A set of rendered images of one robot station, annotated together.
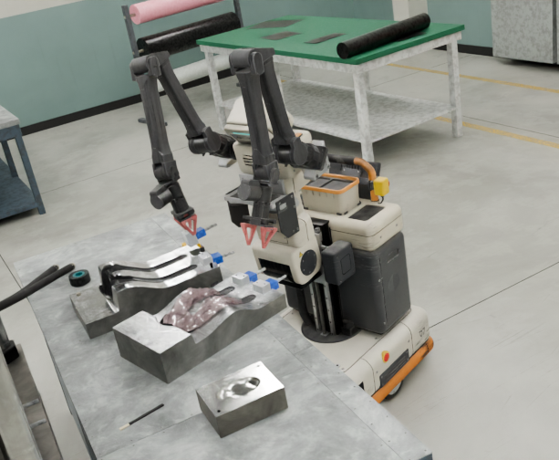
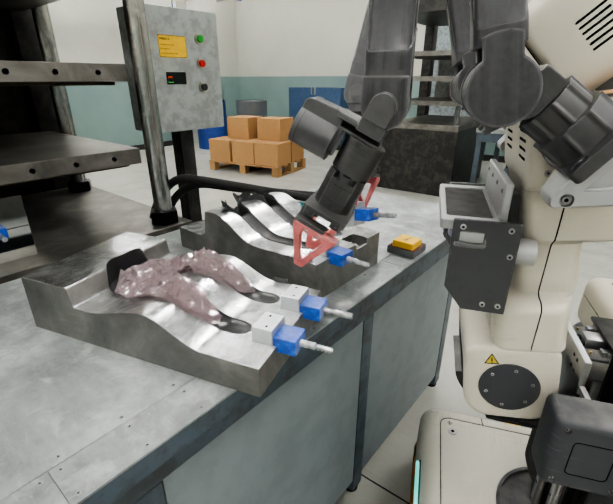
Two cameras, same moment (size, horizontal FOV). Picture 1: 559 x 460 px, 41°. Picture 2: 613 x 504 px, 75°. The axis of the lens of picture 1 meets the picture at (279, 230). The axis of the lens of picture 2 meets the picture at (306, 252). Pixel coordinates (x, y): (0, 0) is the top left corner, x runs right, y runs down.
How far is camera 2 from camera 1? 2.20 m
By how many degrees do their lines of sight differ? 57
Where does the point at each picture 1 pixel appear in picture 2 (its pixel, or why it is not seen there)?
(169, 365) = (35, 303)
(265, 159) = (369, 57)
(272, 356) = (57, 432)
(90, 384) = not seen: hidden behind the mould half
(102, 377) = not seen: hidden behind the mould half
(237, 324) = (146, 339)
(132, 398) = (19, 307)
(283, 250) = (472, 329)
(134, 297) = (218, 230)
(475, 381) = not seen: outside the picture
